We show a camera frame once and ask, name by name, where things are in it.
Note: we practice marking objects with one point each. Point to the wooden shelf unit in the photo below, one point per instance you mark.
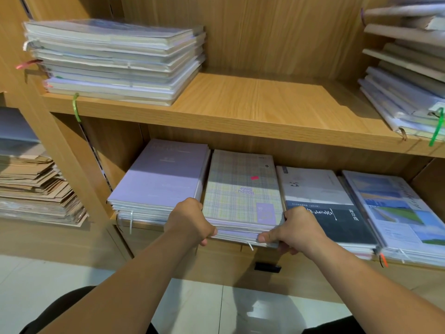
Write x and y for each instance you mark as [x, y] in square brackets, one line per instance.
[278, 107]

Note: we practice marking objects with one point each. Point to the small black shelf clip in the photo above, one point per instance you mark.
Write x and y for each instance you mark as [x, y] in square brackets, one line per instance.
[268, 267]

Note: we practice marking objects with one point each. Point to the person's left hand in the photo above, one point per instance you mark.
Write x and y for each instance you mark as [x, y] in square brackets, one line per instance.
[188, 220]

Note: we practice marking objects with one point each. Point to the stack of large blue notebooks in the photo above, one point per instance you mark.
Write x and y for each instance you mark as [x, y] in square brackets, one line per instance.
[118, 59]

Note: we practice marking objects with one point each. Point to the green field picture notebook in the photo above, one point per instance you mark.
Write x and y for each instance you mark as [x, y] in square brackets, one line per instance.
[396, 212]

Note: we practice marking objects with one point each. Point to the person's black clothing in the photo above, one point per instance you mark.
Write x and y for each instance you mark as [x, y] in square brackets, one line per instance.
[62, 309]

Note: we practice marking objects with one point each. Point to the large plain lilac notebook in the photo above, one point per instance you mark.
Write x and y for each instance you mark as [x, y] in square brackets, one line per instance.
[163, 177]

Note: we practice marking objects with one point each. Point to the dark blue script notebook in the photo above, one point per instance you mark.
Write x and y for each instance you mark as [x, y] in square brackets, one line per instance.
[327, 205]

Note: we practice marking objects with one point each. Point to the pile of small notebooks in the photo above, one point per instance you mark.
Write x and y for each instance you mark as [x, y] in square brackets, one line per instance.
[410, 87]

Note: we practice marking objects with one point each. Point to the person's left forearm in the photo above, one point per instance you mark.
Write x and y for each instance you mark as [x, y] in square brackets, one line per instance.
[118, 288]

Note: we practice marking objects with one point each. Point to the person's right forearm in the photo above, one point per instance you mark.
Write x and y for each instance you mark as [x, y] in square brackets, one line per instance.
[382, 288]

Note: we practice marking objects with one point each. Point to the stack of flat wrapped packets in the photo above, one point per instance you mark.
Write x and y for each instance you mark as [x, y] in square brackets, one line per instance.
[31, 184]

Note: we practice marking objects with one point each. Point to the person's right hand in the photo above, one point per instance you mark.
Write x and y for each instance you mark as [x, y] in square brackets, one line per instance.
[302, 231]

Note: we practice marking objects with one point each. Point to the pastel grid pattern notebook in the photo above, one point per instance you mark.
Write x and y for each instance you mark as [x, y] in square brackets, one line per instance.
[243, 188]

